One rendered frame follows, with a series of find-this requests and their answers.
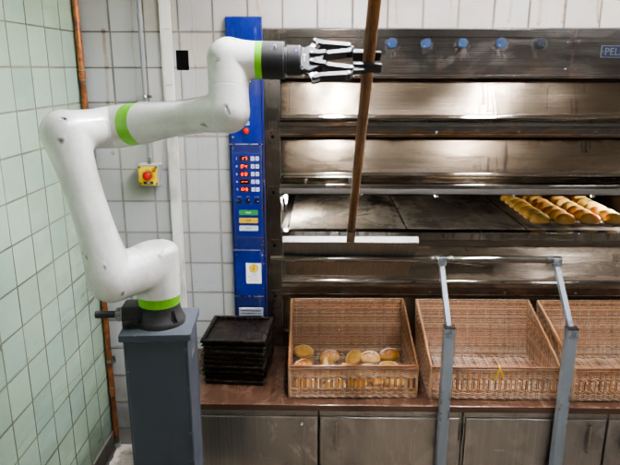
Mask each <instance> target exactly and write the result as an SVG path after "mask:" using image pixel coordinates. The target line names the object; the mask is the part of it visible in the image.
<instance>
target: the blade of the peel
mask: <svg viewBox="0 0 620 465"><path fill-rule="evenodd" d="M418 243H419V238H418V237H411V236H355V240H354V242H346V236H282V244H283V252H284V255H363V256H414V255H415V252H416V249H417V246H418ZM285 265H286V271H287V275H366V276H408V273H409V270H410V267H411V263H408V262H285Z"/></svg>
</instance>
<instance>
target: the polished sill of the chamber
mask: <svg viewBox="0 0 620 465"><path fill-rule="evenodd" d="M346 231H347V229H281V239H282V236H346ZM355 231H356V233H355V236H411V237H418V238H419V240H481V241H620V230H461V229H355Z"/></svg>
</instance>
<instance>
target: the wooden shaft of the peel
mask: <svg viewBox="0 0 620 465"><path fill-rule="evenodd" d="M381 1H382V0H368V2H367V13H366V23H365V34H364V54H363V62H367V63H374V62H375V56H376V41H377V33H378V25H379V17H380V8H381ZM372 81H373V73H366V74H361V85H360V96H359V106H358V116H357V126H356V138H355V148H354V158H353V168H352V189H351V199H350V210H349V220H348V231H349V232H351V233H352V232H354V231H355V225H356V217H357V209H358V201H359V193H360V185H361V177H362V168H363V161H364V145H365V137H366V129H367V121H368V113H369V105H370V97H371V88H372Z"/></svg>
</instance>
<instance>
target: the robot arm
mask: <svg viewBox="0 0 620 465"><path fill-rule="evenodd" d="M363 54H364V49H354V47H353V46H351V43H350V42H334V41H323V40H319V39H318V38H313V42H312V43H311V45H310V46H306V47H302V46H301V45H287V47H285V42H267V41H246V40H240V39H236V38H233V37H223V38H220V39H217V40H216V41H215V42H214V43H212V44H211V45H210V47H209V50H208V54H207V65H208V81H209V92H208V95H205V96H198V97H195V98H190V99H184V100H179V101H138V102H137V103H125V104H116V105H110V106H104V107H100V108H94V109H86V110H56V111H53V112H51V113H48V114H47V115H46V116H45V117H44V118H43V119H42V121H41V124H40V128H39V136H40V140H41V143H42V145H43V146H44V149H45V151H46V153H47V155H48V157H49V159H50V161H51V163H52V165H53V167H54V170H55V173H56V175H57V178H58V180H59V183H60V185H61V187H62V190H63V192H64V195H65V198H66V202H67V205H68V207H69V210H70V214H71V217H72V220H73V222H74V226H75V229H76V233H77V239H78V243H79V247H80V251H81V255H82V260H83V265H84V270H85V275H86V282H87V286H88V288H89V291H90V293H91V294H92V295H93V296H94V297H95V298H97V299H98V300H100V301H103V302H105V303H116V302H120V301H122V300H124V299H126V298H129V297H131V296H134V295H136V296H137V299H128V300H126V301H125V303H124V304H123V306H122V307H117V308H116V309H115V311H95V318H115V320H116V321H118V322H120V321H122V327H123V328H133V327H135V326H137V328H140V329H143V330H146V331H163V330H168V329H172V328H177V327H179V326H181V325H183V324H184V322H185V312H184V311H183V309H182V307H181V304H180V295H181V280H180V263H179V251H178V247H177V245H176V244H175V243H174V242H172V241H168V240H162V239H155V240H148V241H145V242H142V243H139V244H136V245H134V246H132V247H129V248H127V249H125V247H124V245H123V242H122V240H121V238H120V235H119V233H118V231H117V229H116V226H115V224H114V221H113V217H112V214H111V211H110V210H109V207H108V204H107V201H106V198H105V195H104V192H103V189H102V186H101V180H100V176H99V173H98V169H97V165H96V161H95V158H94V153H93V151H94V150H95V149H119V148H125V147H132V146H136V145H141V144H142V145H147V144H149V143H152V142H155V141H159V140H162V139H165V138H169V137H179V136H184V135H192V134H205V133H222V134H232V133H236V132H238V131H240V130H241V129H243V128H244V127H245V125H246V124H247V122H248V120H249V116H250V108H249V81H250V80H251V79H285V74H287V76H294V77H299V76H301V75H306V76H309V77H310V78H311V80H312V84H313V85H315V84H318V83H320V82H333V81H348V80H351V77H353V74H366V73H381V67H382V63H367V62H353V65H346V64H339V63H331V62H327V60H336V59H345V58H352V60H353V61H363ZM317 72H320V73H317Z"/></svg>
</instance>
